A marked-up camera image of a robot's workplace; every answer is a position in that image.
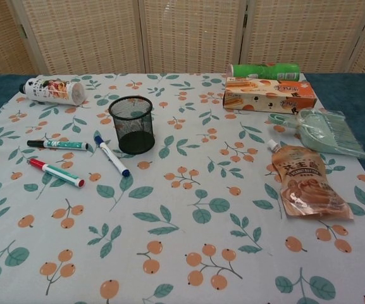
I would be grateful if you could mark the brown peanut butter pouch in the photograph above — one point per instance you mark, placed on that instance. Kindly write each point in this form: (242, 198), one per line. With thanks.
(305, 183)

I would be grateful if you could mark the black-capped marker pen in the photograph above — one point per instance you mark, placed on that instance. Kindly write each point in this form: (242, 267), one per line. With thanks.
(62, 145)

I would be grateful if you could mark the woven bamboo folding screen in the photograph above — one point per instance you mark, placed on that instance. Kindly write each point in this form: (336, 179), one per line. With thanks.
(185, 31)

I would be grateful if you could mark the white bottle with black cap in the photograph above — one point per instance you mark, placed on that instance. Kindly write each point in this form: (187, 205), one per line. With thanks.
(52, 90)

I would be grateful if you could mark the green chips can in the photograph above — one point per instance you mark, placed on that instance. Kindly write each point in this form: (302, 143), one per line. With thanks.
(264, 71)

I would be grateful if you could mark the blue white pen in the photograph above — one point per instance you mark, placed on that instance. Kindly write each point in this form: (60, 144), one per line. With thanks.
(111, 155)

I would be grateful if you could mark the orange biscuit box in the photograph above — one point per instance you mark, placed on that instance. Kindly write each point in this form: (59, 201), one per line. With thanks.
(264, 95)

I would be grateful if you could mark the red-capped marker pen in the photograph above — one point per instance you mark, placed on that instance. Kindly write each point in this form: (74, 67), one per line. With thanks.
(59, 173)

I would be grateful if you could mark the floral leaf print tablecloth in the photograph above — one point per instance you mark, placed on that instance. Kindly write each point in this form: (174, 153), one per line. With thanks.
(169, 206)

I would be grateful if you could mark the black mesh pen cup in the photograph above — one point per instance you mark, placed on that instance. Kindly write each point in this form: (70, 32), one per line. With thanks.
(131, 133)

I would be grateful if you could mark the green mini broom dustpan set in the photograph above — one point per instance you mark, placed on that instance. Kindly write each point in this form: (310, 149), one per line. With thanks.
(312, 133)

